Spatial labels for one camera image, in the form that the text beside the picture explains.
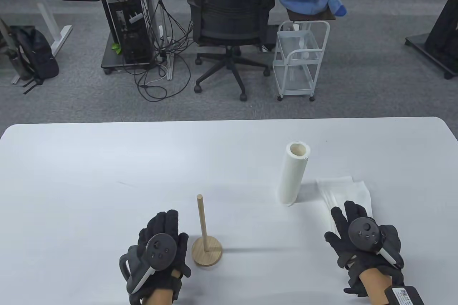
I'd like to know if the person's right hand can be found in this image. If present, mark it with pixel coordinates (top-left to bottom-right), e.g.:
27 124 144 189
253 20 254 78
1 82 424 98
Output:
324 201 405 297

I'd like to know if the person's left hand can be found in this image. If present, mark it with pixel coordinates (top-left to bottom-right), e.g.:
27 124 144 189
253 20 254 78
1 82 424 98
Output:
126 210 192 305

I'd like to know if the pile of paper towel sheets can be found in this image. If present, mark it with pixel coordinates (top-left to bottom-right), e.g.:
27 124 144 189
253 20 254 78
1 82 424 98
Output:
316 176 374 239

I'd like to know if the wooden paper towel holder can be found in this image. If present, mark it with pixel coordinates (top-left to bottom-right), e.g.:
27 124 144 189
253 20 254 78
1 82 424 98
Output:
191 194 223 267

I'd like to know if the white paper towel roll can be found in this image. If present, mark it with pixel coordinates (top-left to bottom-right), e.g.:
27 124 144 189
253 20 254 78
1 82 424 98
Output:
278 141 311 207

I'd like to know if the person's left forearm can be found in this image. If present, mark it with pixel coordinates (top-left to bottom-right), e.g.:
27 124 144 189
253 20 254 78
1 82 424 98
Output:
141 278 173 305

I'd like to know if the black tracking controller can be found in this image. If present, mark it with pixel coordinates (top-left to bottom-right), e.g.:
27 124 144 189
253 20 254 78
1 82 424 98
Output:
119 233 178 295
348 217 403 269

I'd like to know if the black rolling base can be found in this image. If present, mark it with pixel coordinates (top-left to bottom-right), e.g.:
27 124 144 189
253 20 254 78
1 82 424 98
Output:
101 37 158 75

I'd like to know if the black computer tower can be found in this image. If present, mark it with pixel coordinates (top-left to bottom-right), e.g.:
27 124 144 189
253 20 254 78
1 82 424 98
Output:
107 0 154 66

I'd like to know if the white rolling cart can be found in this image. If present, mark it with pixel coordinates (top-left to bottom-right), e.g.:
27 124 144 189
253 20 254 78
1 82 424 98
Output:
273 21 330 102

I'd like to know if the black backpack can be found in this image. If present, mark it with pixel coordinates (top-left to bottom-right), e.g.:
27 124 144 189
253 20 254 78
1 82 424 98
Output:
9 25 59 94

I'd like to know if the black office chair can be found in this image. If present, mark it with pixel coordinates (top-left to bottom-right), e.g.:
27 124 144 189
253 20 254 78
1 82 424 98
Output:
187 0 276 102

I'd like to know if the brown wooden board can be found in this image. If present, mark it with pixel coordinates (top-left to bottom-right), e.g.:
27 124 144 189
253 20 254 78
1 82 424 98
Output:
287 8 337 22

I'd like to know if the black floor stand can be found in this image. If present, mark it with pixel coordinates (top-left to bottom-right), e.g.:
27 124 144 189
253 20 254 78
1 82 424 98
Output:
405 0 458 79

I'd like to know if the white adjustable desk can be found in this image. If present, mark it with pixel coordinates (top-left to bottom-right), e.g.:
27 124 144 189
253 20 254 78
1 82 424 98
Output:
0 0 73 57

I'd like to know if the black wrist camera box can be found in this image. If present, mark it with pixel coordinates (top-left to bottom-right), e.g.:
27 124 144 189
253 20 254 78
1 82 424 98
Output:
385 285 426 305

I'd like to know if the tangle of black cables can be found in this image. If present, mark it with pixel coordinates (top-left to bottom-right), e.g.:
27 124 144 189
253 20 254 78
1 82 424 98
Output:
122 0 195 102

